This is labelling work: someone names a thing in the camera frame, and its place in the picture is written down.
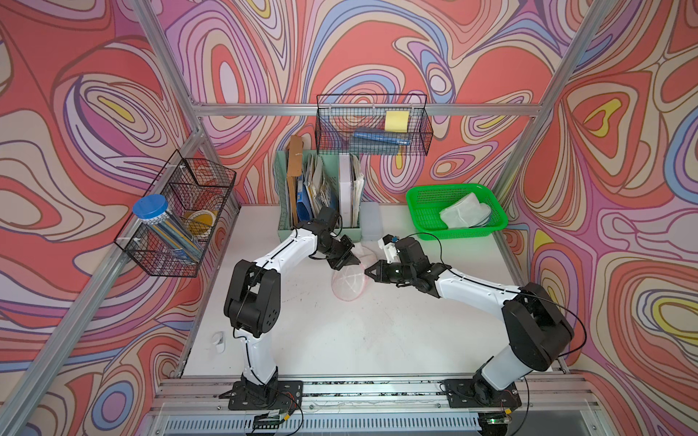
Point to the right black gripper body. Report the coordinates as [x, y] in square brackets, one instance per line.
[399, 272]

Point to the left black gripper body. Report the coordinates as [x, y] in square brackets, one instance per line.
[334, 248]

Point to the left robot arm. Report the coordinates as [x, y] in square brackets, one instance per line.
[253, 299]

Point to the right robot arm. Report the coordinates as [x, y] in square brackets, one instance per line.
[536, 327]

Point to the blue folder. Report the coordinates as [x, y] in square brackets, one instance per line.
[304, 204]

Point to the magazines in organizer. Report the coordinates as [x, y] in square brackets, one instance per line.
[319, 187]

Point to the green plastic basket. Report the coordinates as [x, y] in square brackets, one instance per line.
[426, 202]

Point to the white binder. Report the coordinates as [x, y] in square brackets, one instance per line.
[345, 185]

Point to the brown cardboard folder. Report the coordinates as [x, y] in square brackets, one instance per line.
[293, 172]

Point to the blue pen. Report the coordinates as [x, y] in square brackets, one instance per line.
[382, 137]

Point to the yellow tape roll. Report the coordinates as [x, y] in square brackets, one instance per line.
[200, 223]

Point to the yellow sticky note pad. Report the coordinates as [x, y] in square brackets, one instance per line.
[397, 121]

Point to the small white object on table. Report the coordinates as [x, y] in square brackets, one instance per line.
[218, 342]

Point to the jar with blue lid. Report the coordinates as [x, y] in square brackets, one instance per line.
[154, 211]

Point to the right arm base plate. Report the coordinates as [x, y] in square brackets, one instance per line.
[467, 393]

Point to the black wire basket on rail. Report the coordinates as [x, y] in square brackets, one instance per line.
[339, 115]

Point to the black wire basket left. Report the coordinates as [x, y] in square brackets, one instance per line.
[190, 184]

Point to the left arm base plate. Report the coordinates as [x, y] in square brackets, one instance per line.
[284, 396]

